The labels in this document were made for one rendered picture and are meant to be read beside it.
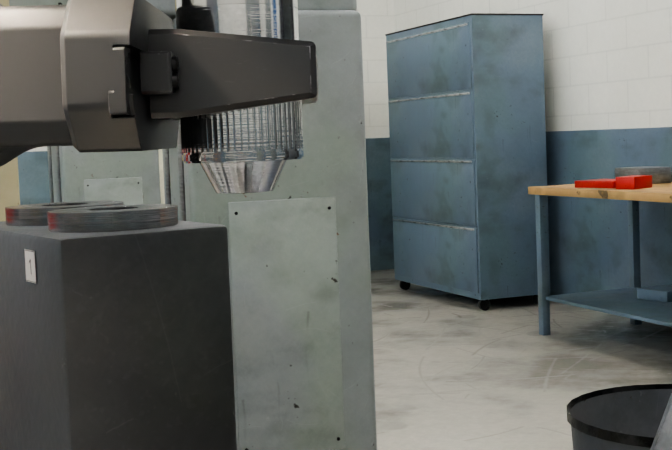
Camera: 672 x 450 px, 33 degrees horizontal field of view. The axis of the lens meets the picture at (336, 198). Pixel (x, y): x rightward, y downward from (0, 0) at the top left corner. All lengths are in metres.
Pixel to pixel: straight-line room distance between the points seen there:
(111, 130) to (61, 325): 0.36
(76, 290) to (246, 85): 0.35
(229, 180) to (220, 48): 0.05
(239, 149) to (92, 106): 0.06
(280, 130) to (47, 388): 0.40
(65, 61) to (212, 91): 0.05
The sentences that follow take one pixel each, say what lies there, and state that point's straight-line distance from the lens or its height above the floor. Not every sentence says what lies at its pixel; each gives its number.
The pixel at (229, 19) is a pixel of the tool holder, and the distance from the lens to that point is 0.42.
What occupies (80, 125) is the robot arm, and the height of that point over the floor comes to 1.22.
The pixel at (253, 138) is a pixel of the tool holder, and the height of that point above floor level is 1.21.
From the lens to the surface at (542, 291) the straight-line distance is 6.80.
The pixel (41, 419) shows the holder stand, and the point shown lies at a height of 1.03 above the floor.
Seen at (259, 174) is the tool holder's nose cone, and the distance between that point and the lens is 0.43.
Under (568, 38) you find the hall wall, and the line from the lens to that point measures 7.92.
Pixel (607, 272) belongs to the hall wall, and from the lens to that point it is 7.62.
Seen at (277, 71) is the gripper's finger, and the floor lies 1.23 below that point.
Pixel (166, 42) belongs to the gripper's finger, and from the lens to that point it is 0.41.
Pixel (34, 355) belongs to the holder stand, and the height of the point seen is 1.07.
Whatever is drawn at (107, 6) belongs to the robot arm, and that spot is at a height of 1.26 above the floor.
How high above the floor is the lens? 1.21
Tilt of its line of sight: 3 degrees down
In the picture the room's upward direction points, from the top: 2 degrees counter-clockwise
